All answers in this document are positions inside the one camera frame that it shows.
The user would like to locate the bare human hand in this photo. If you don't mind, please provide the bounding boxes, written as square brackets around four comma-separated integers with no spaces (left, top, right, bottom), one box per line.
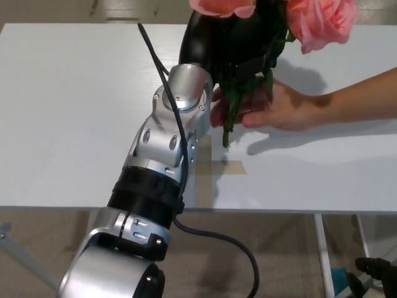
[210,83,314,132]

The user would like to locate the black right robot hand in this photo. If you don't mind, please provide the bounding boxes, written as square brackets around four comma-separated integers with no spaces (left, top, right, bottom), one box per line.
[345,256,397,298]

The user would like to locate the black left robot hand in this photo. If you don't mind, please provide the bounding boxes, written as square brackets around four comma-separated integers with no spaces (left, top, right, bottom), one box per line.
[179,0,288,91]

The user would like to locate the pink rose bouquet green stems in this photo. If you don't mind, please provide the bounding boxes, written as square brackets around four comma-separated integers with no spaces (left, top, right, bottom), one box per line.
[189,0,358,149]

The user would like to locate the bare human forearm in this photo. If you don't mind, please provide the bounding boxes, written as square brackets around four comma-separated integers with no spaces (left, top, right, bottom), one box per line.
[310,66,397,129]

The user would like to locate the white table leg thin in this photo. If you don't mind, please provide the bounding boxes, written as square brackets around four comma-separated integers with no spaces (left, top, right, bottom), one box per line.
[354,215,372,259]

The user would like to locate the teal object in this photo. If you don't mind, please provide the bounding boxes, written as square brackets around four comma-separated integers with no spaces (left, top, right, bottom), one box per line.
[331,266,349,289]

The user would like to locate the grey metal stand leg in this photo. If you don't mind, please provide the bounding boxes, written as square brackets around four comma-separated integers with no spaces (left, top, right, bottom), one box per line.
[0,221,60,293]

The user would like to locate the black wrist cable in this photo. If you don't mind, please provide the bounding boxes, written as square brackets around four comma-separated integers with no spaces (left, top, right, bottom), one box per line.
[136,22,260,298]

